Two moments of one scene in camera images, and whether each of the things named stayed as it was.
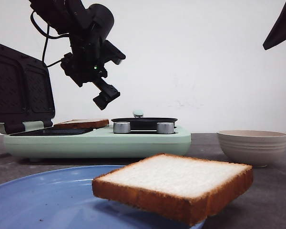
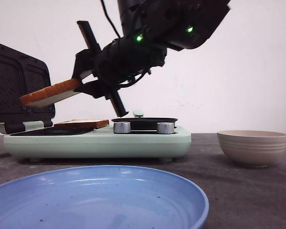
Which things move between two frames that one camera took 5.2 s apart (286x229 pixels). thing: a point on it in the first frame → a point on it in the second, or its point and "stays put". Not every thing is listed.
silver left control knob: [122, 127] stays put
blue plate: [63, 198] stays put
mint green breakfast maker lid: [22, 96] stays put
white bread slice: [185, 190] → [50, 94]
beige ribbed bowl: [259, 148] stays put
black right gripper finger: [284, 27] → [103, 70]
